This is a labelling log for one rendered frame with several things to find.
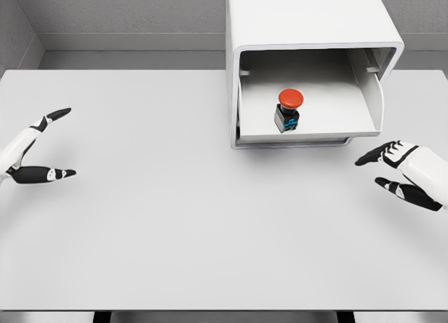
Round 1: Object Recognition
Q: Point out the white cabinet drawer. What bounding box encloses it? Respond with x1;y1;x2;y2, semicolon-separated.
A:
235;50;385;145

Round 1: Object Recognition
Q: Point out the white tabletop storage cabinet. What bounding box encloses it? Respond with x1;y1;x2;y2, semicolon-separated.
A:
225;0;405;152

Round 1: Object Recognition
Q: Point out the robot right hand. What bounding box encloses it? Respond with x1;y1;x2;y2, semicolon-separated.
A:
354;139;448;212

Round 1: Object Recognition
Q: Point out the red button load switch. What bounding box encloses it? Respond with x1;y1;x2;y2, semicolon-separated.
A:
273;88;305;135

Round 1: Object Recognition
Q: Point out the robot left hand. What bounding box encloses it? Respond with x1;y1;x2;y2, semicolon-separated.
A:
0;107;77;188

